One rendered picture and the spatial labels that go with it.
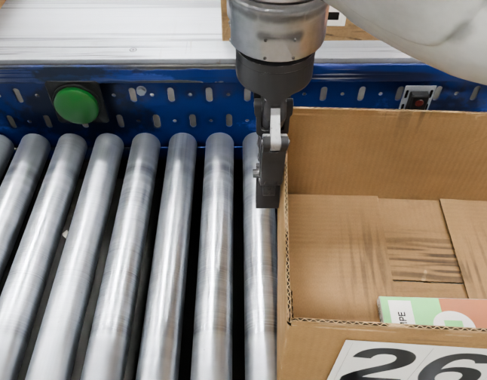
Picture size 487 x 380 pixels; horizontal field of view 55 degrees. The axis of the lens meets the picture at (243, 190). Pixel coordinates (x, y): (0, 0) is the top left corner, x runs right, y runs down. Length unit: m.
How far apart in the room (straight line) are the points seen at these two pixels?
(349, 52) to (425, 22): 0.52
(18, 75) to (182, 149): 0.28
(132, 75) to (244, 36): 0.38
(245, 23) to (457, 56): 0.19
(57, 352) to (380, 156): 0.48
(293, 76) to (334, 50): 0.34
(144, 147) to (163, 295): 0.28
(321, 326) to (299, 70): 0.23
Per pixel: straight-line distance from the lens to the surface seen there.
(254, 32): 0.41
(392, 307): 0.61
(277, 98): 0.45
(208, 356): 0.59
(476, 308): 0.65
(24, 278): 0.70
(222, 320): 0.61
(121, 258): 0.67
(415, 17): 0.26
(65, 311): 0.65
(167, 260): 0.65
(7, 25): 0.94
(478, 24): 0.26
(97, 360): 0.61
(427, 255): 0.69
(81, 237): 0.71
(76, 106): 0.81
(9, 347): 0.66
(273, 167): 0.50
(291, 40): 0.41
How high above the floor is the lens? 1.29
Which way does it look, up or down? 49 degrees down
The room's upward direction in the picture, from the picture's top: straight up
